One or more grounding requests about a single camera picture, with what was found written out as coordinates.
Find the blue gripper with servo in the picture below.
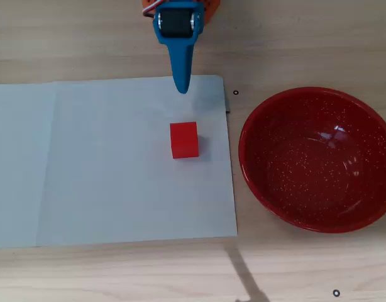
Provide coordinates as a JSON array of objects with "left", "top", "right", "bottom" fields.
[{"left": 153, "top": 0, "right": 204, "bottom": 95}]

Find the red cube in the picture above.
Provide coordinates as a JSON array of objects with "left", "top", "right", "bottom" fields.
[{"left": 169, "top": 121, "right": 200, "bottom": 160}]

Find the red speckled bowl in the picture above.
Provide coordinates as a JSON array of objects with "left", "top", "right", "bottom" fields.
[{"left": 238, "top": 87, "right": 386, "bottom": 234}]

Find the white paper sheet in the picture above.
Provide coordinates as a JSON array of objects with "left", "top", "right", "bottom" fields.
[{"left": 0, "top": 74, "right": 238, "bottom": 249}]

